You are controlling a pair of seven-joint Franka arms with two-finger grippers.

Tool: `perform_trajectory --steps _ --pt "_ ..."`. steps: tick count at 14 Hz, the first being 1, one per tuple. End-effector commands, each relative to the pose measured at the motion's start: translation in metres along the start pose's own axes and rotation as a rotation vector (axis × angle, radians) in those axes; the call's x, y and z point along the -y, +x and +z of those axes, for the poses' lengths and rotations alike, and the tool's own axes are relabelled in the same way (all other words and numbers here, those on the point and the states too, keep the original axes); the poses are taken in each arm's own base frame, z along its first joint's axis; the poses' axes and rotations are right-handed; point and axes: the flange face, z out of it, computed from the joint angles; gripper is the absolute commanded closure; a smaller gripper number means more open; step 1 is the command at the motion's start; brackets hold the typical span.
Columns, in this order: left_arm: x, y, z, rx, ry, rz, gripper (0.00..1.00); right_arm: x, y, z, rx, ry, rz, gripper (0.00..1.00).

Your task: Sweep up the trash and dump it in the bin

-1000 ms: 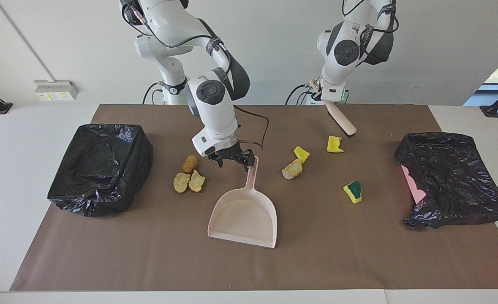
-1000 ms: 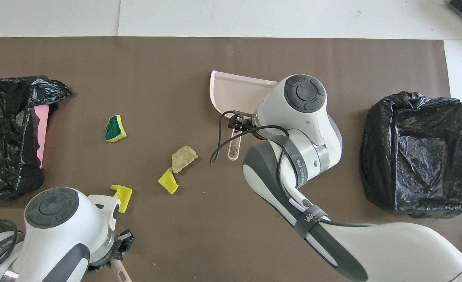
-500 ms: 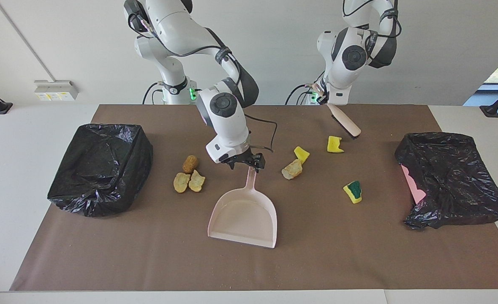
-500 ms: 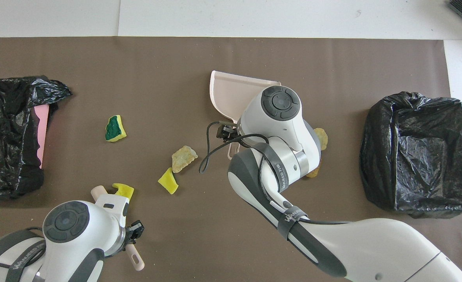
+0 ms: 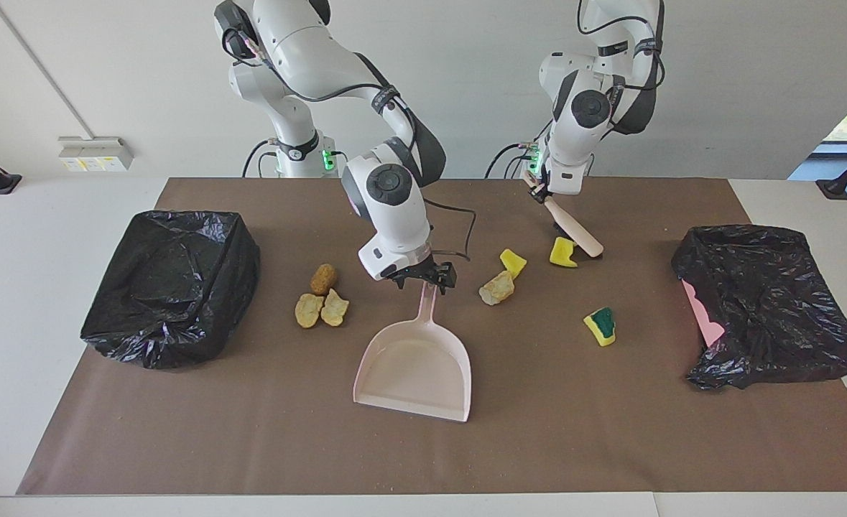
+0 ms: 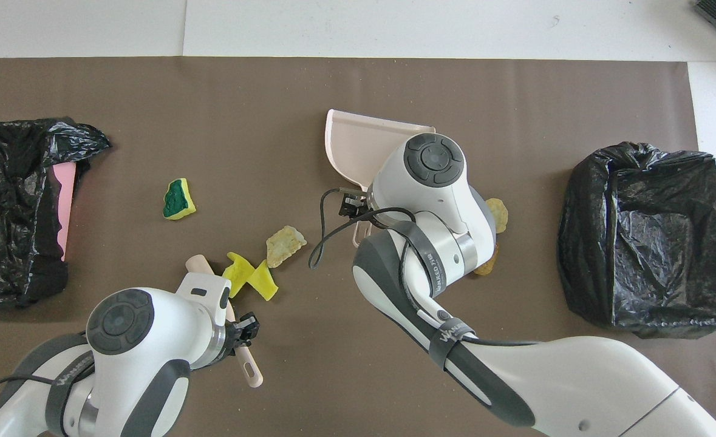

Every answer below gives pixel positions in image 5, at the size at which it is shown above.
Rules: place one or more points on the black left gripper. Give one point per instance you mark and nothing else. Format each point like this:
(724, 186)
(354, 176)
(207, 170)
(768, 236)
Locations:
(538, 183)

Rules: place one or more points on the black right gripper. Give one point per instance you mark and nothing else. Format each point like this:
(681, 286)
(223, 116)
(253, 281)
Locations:
(412, 269)

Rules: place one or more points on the beige hand brush black bristles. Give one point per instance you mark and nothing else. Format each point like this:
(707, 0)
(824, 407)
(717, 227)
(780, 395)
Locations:
(574, 230)

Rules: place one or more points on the notched yellow sponge piece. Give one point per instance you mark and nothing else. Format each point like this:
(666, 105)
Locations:
(562, 253)

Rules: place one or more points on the small yellow sponge piece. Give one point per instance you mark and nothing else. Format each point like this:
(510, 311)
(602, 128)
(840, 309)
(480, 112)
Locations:
(514, 263)

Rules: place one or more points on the pale bread chunk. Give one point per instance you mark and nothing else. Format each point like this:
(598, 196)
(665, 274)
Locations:
(497, 289)

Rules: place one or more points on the pale pink plastic dustpan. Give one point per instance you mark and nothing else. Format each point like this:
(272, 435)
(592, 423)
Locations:
(416, 366)

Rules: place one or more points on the angular fried bread piece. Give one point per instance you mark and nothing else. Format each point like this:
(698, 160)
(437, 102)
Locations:
(335, 309)

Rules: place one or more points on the brown oval croquette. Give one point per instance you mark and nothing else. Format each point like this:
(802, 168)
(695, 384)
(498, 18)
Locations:
(323, 279)

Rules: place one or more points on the rounded fried bread piece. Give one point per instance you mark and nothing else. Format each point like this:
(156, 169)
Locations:
(308, 311)

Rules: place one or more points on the yellow green sponge piece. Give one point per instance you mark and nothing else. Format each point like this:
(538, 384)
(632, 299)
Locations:
(601, 327)

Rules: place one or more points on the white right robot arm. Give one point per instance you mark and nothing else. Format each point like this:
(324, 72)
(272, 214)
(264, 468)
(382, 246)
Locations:
(394, 215)

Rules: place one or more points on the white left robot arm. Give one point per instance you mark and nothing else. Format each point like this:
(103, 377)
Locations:
(588, 115)

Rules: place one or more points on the pink plastic bin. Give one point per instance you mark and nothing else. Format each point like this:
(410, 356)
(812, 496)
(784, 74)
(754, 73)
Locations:
(703, 316)

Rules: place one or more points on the black bag lined open bin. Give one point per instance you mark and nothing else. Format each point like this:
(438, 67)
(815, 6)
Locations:
(172, 287)

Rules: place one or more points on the crumpled black trash bag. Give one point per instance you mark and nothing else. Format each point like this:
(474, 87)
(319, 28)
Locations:
(775, 301)

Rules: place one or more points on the brown paper table mat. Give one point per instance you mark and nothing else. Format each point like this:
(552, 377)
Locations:
(538, 445)

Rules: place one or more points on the white wall socket box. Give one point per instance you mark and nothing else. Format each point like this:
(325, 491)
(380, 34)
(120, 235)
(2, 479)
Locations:
(96, 152)

